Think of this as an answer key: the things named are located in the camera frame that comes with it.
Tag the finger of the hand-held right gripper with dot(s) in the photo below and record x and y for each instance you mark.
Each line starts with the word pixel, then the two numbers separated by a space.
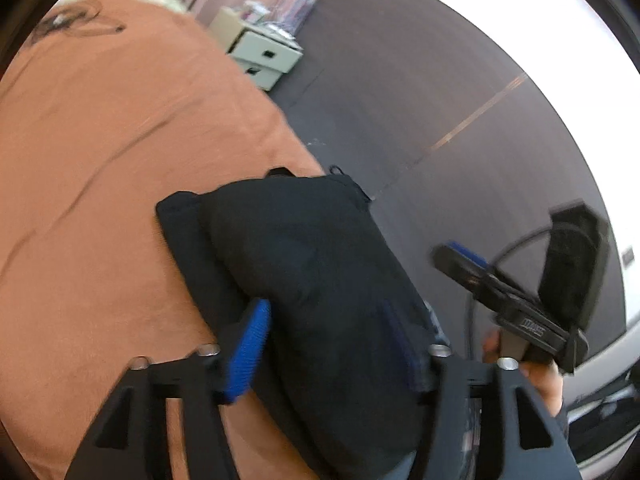
pixel 460 267
pixel 472 254

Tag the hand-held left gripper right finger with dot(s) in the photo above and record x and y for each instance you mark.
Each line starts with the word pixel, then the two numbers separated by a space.
pixel 422 375

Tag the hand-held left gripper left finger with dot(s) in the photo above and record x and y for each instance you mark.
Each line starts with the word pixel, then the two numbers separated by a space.
pixel 247 355

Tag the black pants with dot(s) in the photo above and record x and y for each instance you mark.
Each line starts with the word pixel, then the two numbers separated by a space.
pixel 310 270

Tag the person's right hand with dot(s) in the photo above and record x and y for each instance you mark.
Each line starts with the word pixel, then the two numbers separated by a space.
pixel 545 385

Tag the white furniture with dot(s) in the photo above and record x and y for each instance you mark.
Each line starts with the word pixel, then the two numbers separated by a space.
pixel 615 360

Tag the orange blanket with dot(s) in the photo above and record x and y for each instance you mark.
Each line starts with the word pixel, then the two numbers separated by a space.
pixel 125 160

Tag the white drawer nightstand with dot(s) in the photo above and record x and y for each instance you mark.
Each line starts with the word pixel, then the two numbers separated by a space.
pixel 260 50

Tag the clear plastic organizer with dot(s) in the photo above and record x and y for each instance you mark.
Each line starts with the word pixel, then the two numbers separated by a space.
pixel 295 5

